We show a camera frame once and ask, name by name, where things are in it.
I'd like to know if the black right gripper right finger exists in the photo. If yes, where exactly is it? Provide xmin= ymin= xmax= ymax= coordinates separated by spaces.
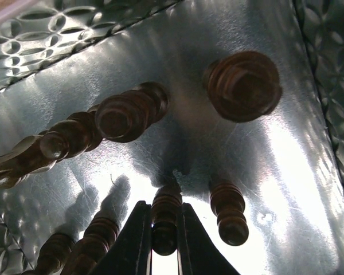
xmin=177 ymin=203 xmax=238 ymax=275

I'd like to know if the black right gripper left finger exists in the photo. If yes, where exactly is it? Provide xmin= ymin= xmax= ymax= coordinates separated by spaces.
xmin=95 ymin=201 xmax=151 ymax=275

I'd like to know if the dark pawn piece in tin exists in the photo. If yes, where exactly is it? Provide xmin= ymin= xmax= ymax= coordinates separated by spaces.
xmin=209 ymin=175 xmax=249 ymax=246

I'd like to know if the dark bishop piece in tin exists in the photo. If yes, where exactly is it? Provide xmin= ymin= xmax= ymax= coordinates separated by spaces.
xmin=95 ymin=82 xmax=169 ymax=143

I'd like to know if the dark knight piece in tin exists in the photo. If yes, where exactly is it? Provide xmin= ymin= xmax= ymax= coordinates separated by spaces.
xmin=0 ymin=135 xmax=56 ymax=189

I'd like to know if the dark rook piece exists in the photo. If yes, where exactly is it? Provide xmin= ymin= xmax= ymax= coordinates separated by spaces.
xmin=202 ymin=51 xmax=283 ymax=123

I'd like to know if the silver metal tin tray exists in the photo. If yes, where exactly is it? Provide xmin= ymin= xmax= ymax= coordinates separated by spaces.
xmin=0 ymin=1 xmax=344 ymax=274

